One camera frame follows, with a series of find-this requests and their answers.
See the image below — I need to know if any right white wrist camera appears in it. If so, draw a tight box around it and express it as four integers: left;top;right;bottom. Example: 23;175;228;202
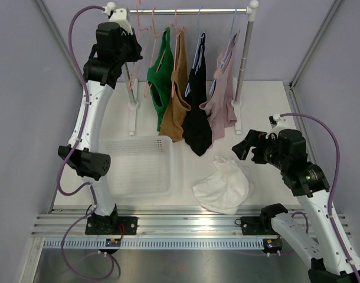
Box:
269;113;288;129

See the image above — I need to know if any white metal clothes rack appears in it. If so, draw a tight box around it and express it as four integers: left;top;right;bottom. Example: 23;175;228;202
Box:
106;1;259;135

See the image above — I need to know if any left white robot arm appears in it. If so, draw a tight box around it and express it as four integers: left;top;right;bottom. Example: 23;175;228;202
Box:
58;22;142;235

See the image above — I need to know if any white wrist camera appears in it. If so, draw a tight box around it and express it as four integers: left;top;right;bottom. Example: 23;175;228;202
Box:
269;113;288;129
103;6;133;35

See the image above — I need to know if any green tank top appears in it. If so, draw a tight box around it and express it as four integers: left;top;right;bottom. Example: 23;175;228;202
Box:
147;27;174;131

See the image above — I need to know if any blue hanger under black top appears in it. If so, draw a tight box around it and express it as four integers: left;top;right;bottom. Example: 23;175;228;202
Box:
184;6;207;98

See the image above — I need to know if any white plastic basket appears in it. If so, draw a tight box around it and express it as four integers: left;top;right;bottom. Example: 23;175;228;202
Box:
99;136;174;198

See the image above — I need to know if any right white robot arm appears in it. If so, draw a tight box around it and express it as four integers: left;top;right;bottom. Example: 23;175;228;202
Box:
232;129;360;282

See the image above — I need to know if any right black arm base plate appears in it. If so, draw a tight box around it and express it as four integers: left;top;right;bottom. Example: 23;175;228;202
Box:
234;216;277;236

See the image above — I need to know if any black tank top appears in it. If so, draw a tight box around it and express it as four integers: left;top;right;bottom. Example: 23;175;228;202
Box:
182;33;212;156

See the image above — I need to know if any blue hanger under pink top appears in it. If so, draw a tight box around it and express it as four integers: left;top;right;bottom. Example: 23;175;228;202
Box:
209;9;237;96

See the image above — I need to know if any pink tank top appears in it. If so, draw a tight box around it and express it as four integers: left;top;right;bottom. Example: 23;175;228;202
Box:
199;33;239;141

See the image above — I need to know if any brown tank top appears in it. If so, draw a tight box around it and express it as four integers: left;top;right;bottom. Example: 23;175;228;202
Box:
160;30;191;142

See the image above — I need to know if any pink wire hanger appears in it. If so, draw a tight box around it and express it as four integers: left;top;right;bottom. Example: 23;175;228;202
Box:
127;0;157;91

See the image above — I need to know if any aluminium mounting rail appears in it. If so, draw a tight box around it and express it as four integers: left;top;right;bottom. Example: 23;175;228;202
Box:
31;205;349;239

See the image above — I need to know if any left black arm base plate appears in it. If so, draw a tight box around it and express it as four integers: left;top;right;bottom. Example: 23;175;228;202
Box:
85;215;138;236

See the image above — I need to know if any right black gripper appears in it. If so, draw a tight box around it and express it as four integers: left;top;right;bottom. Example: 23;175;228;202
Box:
232;129;289;170

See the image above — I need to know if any white tank top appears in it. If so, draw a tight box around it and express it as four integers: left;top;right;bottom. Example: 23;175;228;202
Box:
192;155;254;215

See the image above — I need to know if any white slotted cable duct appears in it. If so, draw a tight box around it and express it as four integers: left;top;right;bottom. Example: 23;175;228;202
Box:
44;237;264;250

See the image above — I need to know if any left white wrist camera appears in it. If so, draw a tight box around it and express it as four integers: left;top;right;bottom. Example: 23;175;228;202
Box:
103;6;133;35

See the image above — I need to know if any pink hanger under brown top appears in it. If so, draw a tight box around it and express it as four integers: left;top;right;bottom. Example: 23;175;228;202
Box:
171;7;185;98

